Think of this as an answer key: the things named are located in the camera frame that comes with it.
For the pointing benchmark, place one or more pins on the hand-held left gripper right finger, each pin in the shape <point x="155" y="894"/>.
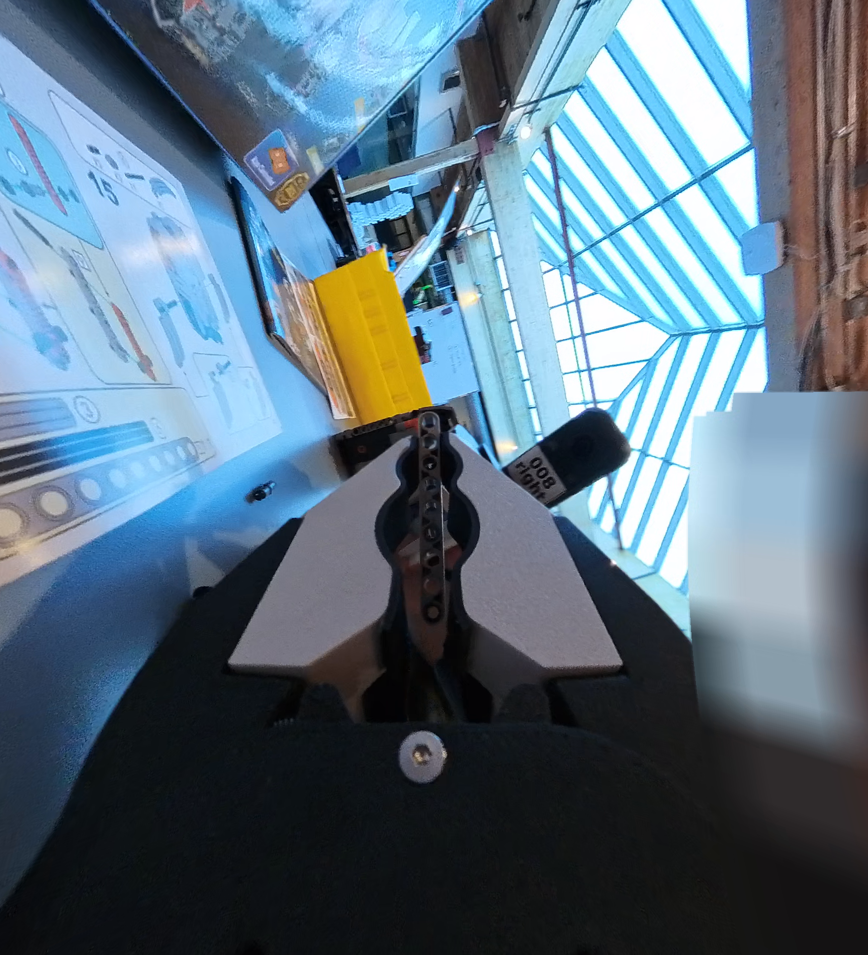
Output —
<point x="546" y="597"/>

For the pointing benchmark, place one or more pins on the partly built toy vehicle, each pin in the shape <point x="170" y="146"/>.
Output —
<point x="363" y="448"/>

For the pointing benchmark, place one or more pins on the open instruction booklet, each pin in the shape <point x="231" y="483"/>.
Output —
<point x="106" y="298"/>

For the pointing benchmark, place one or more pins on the grey desk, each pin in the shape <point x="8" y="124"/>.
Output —
<point x="180" y="537"/>

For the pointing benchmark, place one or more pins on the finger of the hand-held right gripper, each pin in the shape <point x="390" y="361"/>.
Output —
<point x="409" y="563"/>

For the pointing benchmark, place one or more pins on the building instruction booklet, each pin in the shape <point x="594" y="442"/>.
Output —
<point x="285" y="298"/>

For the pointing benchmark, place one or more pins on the yellow storage bin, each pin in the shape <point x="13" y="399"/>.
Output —
<point x="374" y="343"/>

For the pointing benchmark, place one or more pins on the glass skylight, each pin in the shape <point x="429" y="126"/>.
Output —
<point x="650" y="224"/>

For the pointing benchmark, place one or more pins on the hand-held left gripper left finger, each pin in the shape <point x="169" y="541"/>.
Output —
<point x="315" y="597"/>

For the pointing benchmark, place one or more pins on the blue toy kit box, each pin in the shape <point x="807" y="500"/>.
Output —
<point x="292" y="67"/>

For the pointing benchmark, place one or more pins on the grey perforated building beam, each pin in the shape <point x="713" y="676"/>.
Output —
<point x="432" y="477"/>

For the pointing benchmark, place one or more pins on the white wall sensor box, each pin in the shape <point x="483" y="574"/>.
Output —
<point x="762" y="248"/>

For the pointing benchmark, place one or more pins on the pale wooden roof beam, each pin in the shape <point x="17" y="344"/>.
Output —
<point x="520" y="298"/>

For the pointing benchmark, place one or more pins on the black connector pin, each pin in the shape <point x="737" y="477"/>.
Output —
<point x="263" y="491"/>

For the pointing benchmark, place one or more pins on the whiteboard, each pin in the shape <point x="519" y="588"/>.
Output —
<point x="449" y="358"/>

